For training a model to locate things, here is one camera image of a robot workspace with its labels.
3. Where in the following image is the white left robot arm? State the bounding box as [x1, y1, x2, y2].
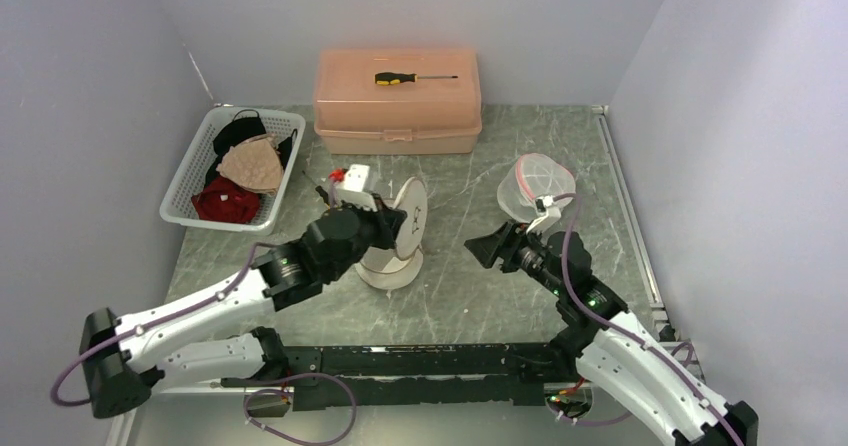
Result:
[78, 204, 427, 419]

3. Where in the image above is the white plastic basket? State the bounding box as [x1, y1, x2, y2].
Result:
[159, 105, 306, 235]

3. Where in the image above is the small yellow black screwdriver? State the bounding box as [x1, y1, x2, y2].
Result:
[302, 170, 330, 207]

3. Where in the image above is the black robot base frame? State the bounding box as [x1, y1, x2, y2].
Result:
[220, 327, 594, 417]

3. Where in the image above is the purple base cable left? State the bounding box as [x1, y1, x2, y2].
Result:
[242, 371, 359, 446]

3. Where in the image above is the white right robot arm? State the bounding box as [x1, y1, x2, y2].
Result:
[464, 222, 759, 445]

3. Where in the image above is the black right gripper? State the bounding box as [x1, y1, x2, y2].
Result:
[464, 219, 566, 298]

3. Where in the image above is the beige mesh laundry bag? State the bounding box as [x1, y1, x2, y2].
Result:
[355, 177, 428, 291]

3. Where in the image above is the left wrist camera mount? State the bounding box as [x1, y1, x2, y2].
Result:
[327, 164, 378, 212]

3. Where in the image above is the white mesh bag red zipper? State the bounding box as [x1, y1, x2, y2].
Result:
[496, 153, 576, 223]

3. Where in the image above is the black bra in basket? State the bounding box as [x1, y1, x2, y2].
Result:
[204, 109, 299, 186]

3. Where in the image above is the red bra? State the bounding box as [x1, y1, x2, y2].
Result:
[191, 177, 261, 224]

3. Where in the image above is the pink plastic storage box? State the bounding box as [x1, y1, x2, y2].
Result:
[313, 48, 482, 155]

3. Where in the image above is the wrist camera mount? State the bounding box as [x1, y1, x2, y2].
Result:
[525, 195, 561, 235]
[327, 164, 378, 212]

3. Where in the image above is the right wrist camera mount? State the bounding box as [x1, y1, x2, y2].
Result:
[525, 195, 561, 235]

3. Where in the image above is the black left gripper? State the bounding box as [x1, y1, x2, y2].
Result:
[326, 192, 407, 282]

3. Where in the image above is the beige lace bra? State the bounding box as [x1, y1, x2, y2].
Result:
[215, 134, 284, 195]

